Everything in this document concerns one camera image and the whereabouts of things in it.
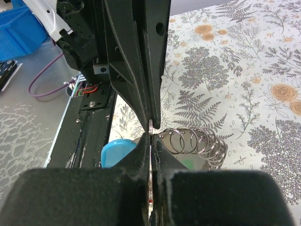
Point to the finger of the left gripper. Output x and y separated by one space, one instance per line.
151 17
124 57

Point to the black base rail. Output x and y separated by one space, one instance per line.
83 130

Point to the blue plastic bin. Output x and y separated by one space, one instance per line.
20 32

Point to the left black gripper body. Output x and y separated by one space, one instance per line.
84 48

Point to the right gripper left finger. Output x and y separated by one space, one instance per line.
115 196

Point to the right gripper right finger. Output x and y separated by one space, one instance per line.
183 197

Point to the floral patterned mat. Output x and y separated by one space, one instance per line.
236 68

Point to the bunch of coloured key tags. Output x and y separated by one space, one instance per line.
196 148

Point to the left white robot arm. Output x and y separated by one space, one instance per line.
47 14

